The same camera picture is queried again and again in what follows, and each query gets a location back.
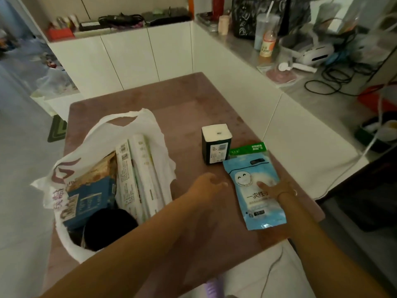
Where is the person's right hand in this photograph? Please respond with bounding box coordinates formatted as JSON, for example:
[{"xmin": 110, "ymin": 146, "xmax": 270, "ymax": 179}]
[{"xmin": 257, "ymin": 179, "xmax": 299, "ymax": 201}]

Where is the person's left hand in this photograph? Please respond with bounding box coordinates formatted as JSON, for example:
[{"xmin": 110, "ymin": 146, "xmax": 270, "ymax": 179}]
[{"xmin": 185, "ymin": 172, "xmax": 229, "ymax": 209}]

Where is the light blue smiley packet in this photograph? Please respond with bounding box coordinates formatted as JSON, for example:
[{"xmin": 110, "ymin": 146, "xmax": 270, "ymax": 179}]
[{"xmin": 223, "ymin": 152, "xmax": 287, "ymax": 231}]

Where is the person's right forearm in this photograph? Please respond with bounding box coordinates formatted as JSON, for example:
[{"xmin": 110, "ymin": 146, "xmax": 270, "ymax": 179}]
[{"xmin": 277, "ymin": 192, "xmax": 390, "ymax": 298}]

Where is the person's left forearm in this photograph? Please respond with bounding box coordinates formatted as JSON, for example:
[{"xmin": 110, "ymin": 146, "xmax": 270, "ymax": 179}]
[{"xmin": 39, "ymin": 193, "xmax": 218, "ymax": 298}]

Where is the dark box with white top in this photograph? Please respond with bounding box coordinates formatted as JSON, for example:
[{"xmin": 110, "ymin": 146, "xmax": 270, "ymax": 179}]
[{"xmin": 201, "ymin": 123, "xmax": 233, "ymax": 166}]

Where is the green flat packet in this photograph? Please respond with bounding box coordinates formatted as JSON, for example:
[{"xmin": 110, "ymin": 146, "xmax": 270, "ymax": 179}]
[{"xmin": 229, "ymin": 142, "xmax": 267, "ymax": 156}]

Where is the long white box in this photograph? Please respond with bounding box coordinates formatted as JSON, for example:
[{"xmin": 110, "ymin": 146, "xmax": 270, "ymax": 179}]
[{"xmin": 128, "ymin": 134, "xmax": 166, "ymax": 218}]

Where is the white long cabinet counter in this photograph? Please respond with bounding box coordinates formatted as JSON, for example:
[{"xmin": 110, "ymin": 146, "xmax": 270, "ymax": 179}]
[{"xmin": 191, "ymin": 21, "xmax": 370, "ymax": 200}]

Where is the white box with barcode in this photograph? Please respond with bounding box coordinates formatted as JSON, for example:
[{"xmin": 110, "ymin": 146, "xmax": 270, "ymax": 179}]
[{"xmin": 115, "ymin": 139, "xmax": 144, "ymax": 224}]

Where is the purple slipper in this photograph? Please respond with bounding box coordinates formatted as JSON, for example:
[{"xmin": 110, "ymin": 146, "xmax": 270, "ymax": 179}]
[{"xmin": 206, "ymin": 275, "xmax": 224, "ymax": 298}]

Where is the pink round pad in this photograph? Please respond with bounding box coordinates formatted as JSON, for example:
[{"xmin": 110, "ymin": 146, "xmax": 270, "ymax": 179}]
[{"xmin": 266, "ymin": 69, "xmax": 298, "ymax": 85}]

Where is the black round container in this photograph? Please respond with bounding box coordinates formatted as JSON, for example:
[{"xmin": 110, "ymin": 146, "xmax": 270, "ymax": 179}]
[{"xmin": 83, "ymin": 209, "xmax": 139, "ymax": 252}]

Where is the brown snack box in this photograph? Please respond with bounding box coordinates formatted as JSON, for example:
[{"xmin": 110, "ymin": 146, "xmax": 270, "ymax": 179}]
[{"xmin": 65, "ymin": 151, "xmax": 118, "ymax": 193}]

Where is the white plastic shopping bag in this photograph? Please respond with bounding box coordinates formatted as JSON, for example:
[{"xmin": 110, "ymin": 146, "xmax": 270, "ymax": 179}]
[{"xmin": 30, "ymin": 108, "xmax": 177, "ymax": 264}]

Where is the blue carton box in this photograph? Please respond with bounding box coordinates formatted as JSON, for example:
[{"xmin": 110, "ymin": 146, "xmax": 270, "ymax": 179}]
[{"xmin": 62, "ymin": 176, "xmax": 117, "ymax": 231}]

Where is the red tray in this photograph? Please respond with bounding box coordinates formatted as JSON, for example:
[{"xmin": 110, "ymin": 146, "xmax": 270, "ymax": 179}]
[{"xmin": 357, "ymin": 84, "xmax": 397, "ymax": 114}]

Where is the white headset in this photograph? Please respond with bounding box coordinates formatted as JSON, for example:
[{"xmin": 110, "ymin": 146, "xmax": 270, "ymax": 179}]
[{"xmin": 284, "ymin": 29, "xmax": 335, "ymax": 67}]

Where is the orange drink bottle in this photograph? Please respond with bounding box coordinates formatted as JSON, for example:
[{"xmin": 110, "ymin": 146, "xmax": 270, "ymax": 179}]
[{"xmin": 259, "ymin": 30, "xmax": 278, "ymax": 58}]

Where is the clear plastic cup with straw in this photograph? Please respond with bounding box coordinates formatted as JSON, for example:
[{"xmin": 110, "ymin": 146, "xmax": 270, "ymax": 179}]
[{"xmin": 254, "ymin": 0, "xmax": 280, "ymax": 51}]

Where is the white low cabinet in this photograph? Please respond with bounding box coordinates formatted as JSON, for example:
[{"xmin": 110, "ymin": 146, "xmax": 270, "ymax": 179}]
[{"xmin": 47, "ymin": 21, "xmax": 193, "ymax": 100}]

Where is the beige cylinder cup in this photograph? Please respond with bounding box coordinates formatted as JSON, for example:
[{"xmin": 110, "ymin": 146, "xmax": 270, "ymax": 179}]
[{"xmin": 218, "ymin": 15, "xmax": 231, "ymax": 36}]

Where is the black patterned bag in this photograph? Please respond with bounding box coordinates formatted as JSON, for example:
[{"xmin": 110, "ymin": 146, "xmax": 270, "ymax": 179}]
[{"xmin": 231, "ymin": 0, "xmax": 311, "ymax": 40}]

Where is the green floor mat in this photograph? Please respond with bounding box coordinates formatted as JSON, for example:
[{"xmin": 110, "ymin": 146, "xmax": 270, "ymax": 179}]
[{"xmin": 47, "ymin": 114, "xmax": 68, "ymax": 143}]

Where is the black flat device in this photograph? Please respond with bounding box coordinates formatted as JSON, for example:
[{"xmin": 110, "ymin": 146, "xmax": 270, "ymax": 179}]
[{"xmin": 143, "ymin": 8, "xmax": 191, "ymax": 26}]

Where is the red tall bottle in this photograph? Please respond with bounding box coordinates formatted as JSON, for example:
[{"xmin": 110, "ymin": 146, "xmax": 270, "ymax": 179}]
[{"xmin": 212, "ymin": 0, "xmax": 225, "ymax": 21}]

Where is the clear plastic bag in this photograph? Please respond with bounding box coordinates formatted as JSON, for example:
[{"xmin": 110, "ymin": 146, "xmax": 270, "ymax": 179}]
[{"xmin": 35, "ymin": 66, "xmax": 78, "ymax": 98}]

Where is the red box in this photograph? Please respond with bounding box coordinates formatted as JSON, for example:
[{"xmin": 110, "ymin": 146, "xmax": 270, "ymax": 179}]
[{"xmin": 47, "ymin": 27, "xmax": 75, "ymax": 41}]

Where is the thin grey cable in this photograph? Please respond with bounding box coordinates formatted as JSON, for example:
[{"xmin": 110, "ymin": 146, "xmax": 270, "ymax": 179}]
[{"xmin": 260, "ymin": 245, "xmax": 284, "ymax": 298}]

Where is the white cable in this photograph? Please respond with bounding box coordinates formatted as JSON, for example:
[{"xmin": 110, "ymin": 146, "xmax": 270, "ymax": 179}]
[{"xmin": 315, "ymin": 84, "xmax": 391, "ymax": 200}]

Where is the black coiled cable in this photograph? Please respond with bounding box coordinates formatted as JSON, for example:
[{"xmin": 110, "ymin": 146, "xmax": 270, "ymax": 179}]
[{"xmin": 304, "ymin": 46, "xmax": 397, "ymax": 97}]

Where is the bundle of black cables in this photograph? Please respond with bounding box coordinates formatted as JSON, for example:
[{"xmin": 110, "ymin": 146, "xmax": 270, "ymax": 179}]
[{"xmin": 98, "ymin": 13, "xmax": 146, "ymax": 28}]

